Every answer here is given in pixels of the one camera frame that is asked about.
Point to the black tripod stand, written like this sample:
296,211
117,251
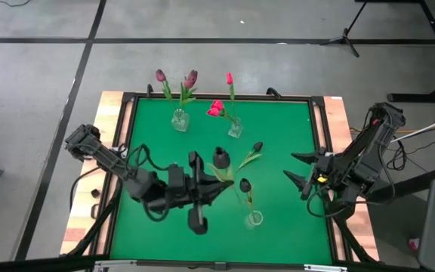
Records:
344,38

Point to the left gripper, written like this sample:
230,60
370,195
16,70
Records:
187,189

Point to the round clear glass vase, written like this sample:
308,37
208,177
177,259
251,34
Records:
250,223

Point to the green table mat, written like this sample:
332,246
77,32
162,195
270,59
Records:
285,242

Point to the black desk leg frame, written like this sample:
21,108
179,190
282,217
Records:
421,97

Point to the dark maroon artificial tulip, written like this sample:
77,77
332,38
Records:
189,83
160,75
193,74

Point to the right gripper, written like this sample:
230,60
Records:
325,168

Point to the silver metal bracket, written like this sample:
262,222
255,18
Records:
325,268
113,262

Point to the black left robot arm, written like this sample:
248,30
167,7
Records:
104,158

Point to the wide cut-glass vase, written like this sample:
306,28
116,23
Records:
180,124

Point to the small pink object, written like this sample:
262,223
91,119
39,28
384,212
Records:
414,245

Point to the black frame clamp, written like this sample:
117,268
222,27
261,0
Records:
150,90
273,91

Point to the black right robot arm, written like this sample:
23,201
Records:
368,151

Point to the black aluminium rig frame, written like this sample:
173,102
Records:
259,95

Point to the narrow glass bottle vase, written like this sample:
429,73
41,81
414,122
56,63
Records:
235,132

